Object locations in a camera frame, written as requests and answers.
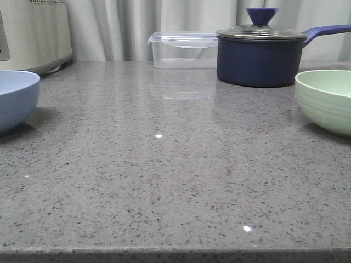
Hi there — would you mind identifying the white curtain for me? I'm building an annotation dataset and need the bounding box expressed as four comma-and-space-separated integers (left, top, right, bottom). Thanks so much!
66, 1, 350, 61

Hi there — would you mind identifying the glass lid with blue knob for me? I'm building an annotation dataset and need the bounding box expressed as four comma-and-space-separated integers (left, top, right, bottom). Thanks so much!
216, 8, 307, 40

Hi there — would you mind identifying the light blue bowl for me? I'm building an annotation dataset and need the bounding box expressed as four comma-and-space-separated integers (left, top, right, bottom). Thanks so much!
1, 70, 41, 134

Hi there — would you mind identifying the light green bowl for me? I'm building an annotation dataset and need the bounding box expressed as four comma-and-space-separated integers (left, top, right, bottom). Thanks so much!
295, 70, 350, 137

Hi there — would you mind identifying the white kitchen appliance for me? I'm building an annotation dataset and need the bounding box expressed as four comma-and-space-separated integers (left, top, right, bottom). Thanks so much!
1, 1, 72, 73

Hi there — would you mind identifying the dark blue saucepan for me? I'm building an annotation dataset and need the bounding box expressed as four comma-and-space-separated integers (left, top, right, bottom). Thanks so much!
216, 25, 350, 87

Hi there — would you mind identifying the clear plastic food container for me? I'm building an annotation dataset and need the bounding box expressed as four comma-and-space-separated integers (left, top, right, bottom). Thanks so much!
148, 31, 218, 69

